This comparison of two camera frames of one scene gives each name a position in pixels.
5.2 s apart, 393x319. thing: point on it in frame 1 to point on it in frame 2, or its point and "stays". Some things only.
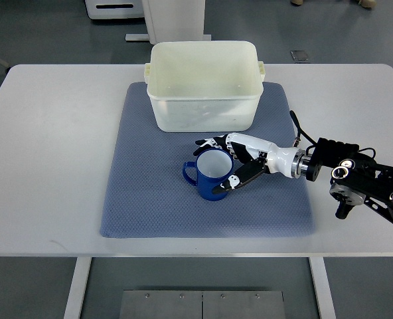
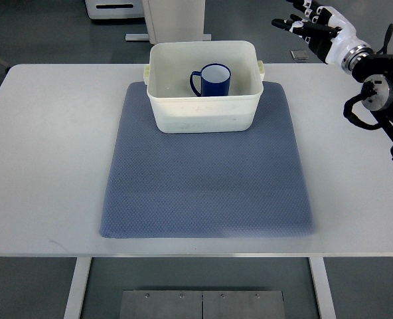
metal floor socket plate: [299, 55] stays
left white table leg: [76, 295] stays
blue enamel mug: [213, 167] to [215, 80]
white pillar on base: [169, 20] stays
